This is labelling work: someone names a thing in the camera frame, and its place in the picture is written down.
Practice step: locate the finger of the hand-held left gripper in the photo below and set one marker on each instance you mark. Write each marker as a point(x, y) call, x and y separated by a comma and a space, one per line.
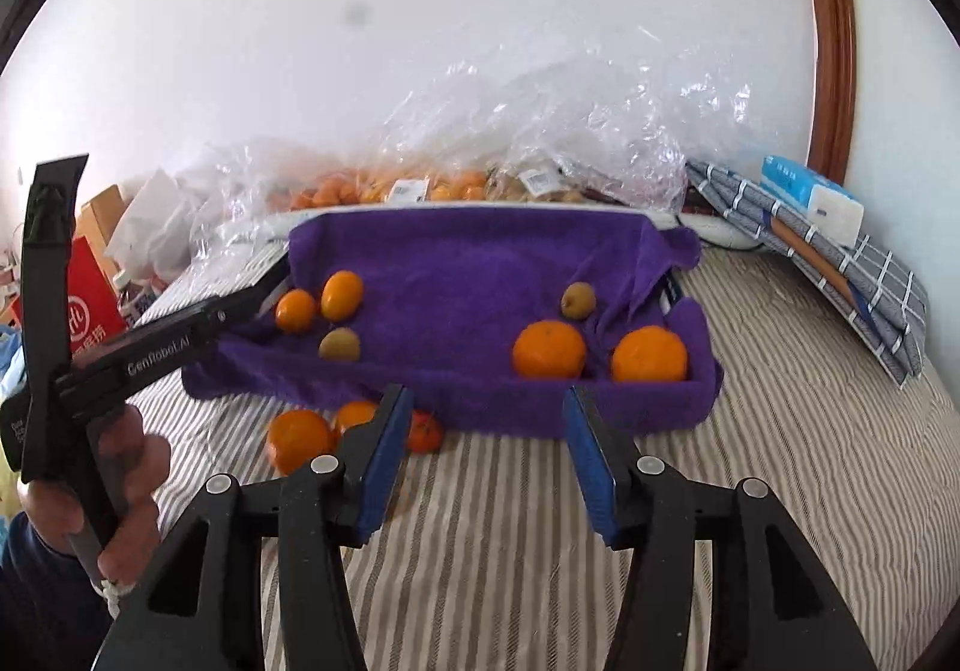
point(247, 307)
point(49, 281)

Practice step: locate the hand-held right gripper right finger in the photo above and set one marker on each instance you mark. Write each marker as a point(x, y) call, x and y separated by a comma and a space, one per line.
point(592, 468)

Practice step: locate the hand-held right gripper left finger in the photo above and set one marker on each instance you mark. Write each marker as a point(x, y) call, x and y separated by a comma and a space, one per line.
point(386, 461)

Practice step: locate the orange mandarin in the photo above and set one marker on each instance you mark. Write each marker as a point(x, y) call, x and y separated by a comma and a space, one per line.
point(425, 435)
point(649, 354)
point(298, 441)
point(295, 309)
point(351, 416)
point(549, 348)
point(342, 296)

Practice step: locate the brown kiwi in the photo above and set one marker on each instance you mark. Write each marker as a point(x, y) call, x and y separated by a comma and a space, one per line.
point(578, 300)
point(339, 344)

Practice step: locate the purple towel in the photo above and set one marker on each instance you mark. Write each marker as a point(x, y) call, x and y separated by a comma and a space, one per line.
point(465, 266)

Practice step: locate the person's left forearm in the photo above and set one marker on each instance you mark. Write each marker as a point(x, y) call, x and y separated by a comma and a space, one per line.
point(37, 603)

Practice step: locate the person's left hand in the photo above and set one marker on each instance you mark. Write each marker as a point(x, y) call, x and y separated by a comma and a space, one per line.
point(139, 461)

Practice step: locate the red paper bag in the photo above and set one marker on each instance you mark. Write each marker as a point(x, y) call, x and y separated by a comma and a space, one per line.
point(94, 296)

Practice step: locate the cardboard box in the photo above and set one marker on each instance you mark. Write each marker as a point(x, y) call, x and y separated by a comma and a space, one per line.
point(101, 213)

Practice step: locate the crumpled clear plastic bag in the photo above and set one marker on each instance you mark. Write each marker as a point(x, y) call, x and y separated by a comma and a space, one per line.
point(240, 191)

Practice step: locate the striped mattress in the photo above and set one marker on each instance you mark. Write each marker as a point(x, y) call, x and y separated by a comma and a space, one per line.
point(510, 551)

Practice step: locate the white plastic bag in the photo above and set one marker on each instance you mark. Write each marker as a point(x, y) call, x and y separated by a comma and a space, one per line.
point(154, 213)

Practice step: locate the clear bag of mandarins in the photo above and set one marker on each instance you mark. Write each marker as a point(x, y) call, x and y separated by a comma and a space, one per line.
point(352, 191)

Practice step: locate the clear bag of brown fruit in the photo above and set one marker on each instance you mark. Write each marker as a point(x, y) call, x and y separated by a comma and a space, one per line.
point(559, 197)

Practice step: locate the brown notebook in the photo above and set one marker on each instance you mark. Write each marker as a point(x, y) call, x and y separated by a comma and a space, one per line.
point(814, 258)

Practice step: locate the blue plaid cloth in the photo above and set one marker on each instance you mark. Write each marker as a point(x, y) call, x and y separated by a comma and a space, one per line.
point(885, 296)

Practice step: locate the blue tissue pack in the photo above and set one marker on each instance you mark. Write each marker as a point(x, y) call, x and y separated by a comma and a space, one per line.
point(784, 176)

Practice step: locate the white tissue pack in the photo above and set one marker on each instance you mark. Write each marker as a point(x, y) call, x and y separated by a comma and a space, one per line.
point(836, 210)

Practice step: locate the large clear plastic bag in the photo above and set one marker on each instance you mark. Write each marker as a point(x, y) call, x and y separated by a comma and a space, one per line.
point(585, 108)

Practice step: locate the brown wooden door frame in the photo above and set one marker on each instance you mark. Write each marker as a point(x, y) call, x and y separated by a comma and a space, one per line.
point(829, 41)

